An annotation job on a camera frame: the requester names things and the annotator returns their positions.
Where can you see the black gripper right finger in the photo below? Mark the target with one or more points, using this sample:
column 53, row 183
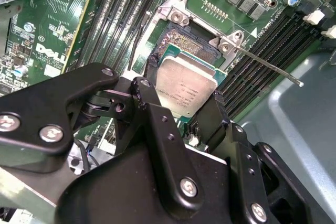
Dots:
column 237, row 142

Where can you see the silver green CPU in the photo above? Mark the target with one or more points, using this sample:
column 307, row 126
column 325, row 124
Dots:
column 183, row 87

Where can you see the metal locking lever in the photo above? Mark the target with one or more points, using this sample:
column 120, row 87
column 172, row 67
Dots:
column 267, row 65
column 137, row 41

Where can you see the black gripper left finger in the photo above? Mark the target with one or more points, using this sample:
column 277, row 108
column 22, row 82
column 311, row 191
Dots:
column 39, row 98

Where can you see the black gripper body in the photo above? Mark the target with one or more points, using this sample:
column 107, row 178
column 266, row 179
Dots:
column 118, row 195

